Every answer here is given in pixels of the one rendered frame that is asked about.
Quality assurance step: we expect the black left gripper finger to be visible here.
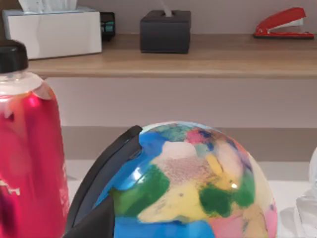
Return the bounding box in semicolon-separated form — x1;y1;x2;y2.
63;196;115;238

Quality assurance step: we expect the red bottle with black cap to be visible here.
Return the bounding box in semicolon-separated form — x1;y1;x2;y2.
0;39;71;238

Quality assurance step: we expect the wooden shelf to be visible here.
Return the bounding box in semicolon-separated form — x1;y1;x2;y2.
27;33;317;79

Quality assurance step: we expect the white tissue box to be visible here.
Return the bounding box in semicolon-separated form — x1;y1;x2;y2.
1;0;103;60

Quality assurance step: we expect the small black box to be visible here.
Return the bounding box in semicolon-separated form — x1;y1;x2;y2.
100;11;116;42

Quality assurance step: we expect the black tissue box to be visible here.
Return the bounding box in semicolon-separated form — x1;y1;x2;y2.
139;9;192;54

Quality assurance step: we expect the clear plastic bottle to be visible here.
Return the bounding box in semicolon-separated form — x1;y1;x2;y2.
295;147;317;238

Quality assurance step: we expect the red stapler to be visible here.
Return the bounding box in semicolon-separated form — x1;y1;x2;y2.
252;6;315;40

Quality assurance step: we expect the colourful globe with black frame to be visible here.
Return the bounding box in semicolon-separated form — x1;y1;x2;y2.
66;120;278;238

